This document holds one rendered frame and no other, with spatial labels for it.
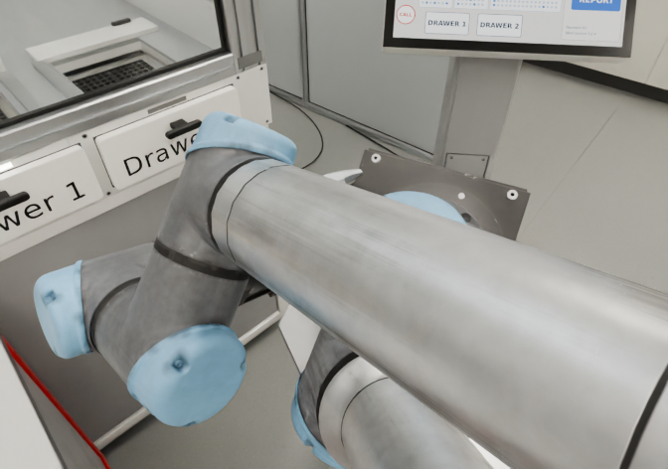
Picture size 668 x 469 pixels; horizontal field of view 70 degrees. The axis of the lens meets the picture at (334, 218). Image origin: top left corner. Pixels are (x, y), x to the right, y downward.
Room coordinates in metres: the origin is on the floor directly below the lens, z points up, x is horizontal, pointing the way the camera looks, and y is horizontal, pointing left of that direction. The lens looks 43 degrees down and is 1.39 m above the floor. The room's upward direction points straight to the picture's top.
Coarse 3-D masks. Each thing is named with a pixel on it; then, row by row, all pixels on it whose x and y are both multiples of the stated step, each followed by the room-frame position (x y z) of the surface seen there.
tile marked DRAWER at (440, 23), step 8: (432, 16) 1.04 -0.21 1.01; (440, 16) 1.04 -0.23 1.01; (448, 16) 1.04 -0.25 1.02; (456, 16) 1.04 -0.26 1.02; (464, 16) 1.03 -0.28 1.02; (424, 24) 1.03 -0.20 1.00; (432, 24) 1.03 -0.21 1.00; (440, 24) 1.03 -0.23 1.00; (448, 24) 1.03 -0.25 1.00; (456, 24) 1.03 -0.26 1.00; (464, 24) 1.02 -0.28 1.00; (424, 32) 1.02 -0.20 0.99; (432, 32) 1.02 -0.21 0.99; (440, 32) 1.02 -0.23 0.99; (448, 32) 1.02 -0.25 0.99; (456, 32) 1.01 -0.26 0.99; (464, 32) 1.01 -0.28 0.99
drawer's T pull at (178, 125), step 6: (180, 120) 0.79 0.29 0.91; (198, 120) 0.78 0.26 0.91; (174, 126) 0.77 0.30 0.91; (180, 126) 0.76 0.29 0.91; (186, 126) 0.76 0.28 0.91; (192, 126) 0.77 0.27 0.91; (198, 126) 0.78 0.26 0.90; (168, 132) 0.74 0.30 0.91; (174, 132) 0.75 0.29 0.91; (180, 132) 0.75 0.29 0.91; (186, 132) 0.76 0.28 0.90; (168, 138) 0.74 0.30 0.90
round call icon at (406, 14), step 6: (402, 6) 1.06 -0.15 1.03; (408, 6) 1.06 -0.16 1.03; (414, 6) 1.06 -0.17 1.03; (396, 12) 1.05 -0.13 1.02; (402, 12) 1.05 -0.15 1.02; (408, 12) 1.05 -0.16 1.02; (414, 12) 1.05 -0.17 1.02; (396, 18) 1.04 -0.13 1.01; (402, 18) 1.04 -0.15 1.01; (408, 18) 1.04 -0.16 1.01; (414, 18) 1.04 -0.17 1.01; (396, 24) 1.04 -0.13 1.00; (402, 24) 1.03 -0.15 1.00; (408, 24) 1.03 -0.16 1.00; (414, 24) 1.03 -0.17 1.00
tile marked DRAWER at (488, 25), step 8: (480, 16) 1.03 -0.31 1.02; (488, 16) 1.03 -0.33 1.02; (496, 16) 1.03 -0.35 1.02; (504, 16) 1.03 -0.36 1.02; (512, 16) 1.03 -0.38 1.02; (520, 16) 1.03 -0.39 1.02; (480, 24) 1.02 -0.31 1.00; (488, 24) 1.02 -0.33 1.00; (496, 24) 1.02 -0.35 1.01; (504, 24) 1.02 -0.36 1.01; (512, 24) 1.02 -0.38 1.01; (520, 24) 1.01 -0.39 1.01; (480, 32) 1.01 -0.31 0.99; (488, 32) 1.01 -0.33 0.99; (496, 32) 1.01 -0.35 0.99; (504, 32) 1.01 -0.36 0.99; (512, 32) 1.01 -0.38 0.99; (520, 32) 1.00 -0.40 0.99
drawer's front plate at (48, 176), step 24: (24, 168) 0.61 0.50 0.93; (48, 168) 0.63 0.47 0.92; (72, 168) 0.65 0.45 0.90; (48, 192) 0.62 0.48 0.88; (72, 192) 0.64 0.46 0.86; (96, 192) 0.67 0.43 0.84; (0, 216) 0.56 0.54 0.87; (24, 216) 0.58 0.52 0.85; (48, 216) 0.61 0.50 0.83; (0, 240) 0.55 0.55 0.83
